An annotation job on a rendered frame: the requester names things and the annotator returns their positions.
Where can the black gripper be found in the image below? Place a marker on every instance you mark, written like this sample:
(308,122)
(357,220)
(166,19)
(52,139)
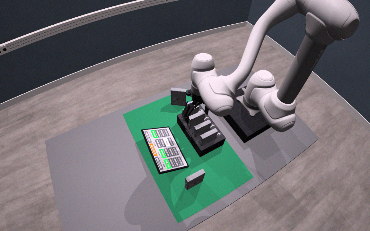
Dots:
(196,100)

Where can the green flat mat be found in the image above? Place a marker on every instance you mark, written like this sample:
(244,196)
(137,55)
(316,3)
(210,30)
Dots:
(224,170)

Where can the grey hard drive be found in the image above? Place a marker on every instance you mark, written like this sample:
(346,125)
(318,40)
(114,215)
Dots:
(194,179)
(208,136)
(196,119)
(178,96)
(195,111)
(202,128)

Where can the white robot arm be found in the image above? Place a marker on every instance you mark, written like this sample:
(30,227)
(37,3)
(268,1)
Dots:
(326,21)

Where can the black-framed status screen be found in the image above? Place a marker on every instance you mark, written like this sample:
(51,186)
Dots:
(165,152)

